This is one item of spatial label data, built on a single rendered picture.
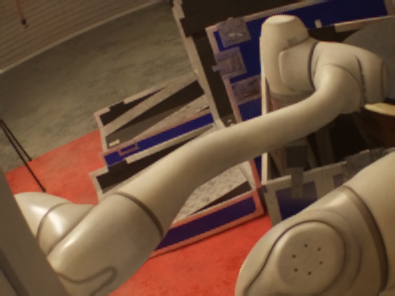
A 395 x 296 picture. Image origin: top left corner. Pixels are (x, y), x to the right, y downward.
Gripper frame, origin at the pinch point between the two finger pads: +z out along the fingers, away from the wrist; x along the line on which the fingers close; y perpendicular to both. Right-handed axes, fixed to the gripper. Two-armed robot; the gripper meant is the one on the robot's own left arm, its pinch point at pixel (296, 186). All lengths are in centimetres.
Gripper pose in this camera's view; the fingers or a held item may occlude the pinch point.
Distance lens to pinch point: 131.9
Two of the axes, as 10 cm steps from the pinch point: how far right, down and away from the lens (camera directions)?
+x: -1.0, 4.7, -8.8
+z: 1.3, 8.8, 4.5
